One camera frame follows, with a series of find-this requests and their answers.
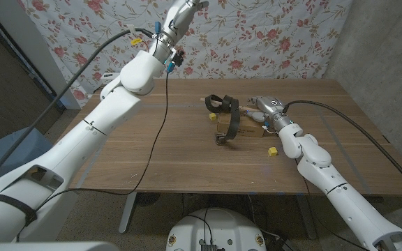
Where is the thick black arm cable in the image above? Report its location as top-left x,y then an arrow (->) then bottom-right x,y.
283,100 -> 402,199
0,27 -> 155,195

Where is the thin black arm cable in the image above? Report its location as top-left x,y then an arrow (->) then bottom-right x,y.
295,158 -> 371,251
15,71 -> 170,242

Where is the white table leg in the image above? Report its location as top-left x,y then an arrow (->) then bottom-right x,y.
119,191 -> 139,234

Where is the dark brown leather belt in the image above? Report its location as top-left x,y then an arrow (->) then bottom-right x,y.
204,93 -> 241,146

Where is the long wooden stick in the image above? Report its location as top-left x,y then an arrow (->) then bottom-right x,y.
200,97 -> 263,113

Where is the flat cardboard box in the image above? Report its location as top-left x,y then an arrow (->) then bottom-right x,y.
216,112 -> 268,138

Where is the blue chair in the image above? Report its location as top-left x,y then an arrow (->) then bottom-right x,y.
0,125 -> 54,175

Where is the black strap on arm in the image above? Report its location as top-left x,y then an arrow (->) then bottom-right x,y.
0,194 -> 38,227

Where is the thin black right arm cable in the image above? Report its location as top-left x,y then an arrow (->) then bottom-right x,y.
295,158 -> 371,251

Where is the floral backdrop cloth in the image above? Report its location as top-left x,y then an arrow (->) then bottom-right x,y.
17,0 -> 354,111

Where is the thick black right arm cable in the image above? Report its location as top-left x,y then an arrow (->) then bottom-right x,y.
283,100 -> 402,199

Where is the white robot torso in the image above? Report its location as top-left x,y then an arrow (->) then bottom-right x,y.
165,208 -> 267,251

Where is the white power strip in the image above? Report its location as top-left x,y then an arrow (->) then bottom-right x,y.
100,72 -> 121,86

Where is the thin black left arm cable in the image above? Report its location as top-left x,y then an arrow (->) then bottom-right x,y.
15,71 -> 170,242

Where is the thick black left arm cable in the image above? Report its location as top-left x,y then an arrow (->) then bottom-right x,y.
0,27 -> 155,195

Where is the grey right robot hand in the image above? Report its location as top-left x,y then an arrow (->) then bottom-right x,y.
245,96 -> 288,123

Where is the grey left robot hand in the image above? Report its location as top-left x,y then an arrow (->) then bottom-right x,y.
162,0 -> 209,39

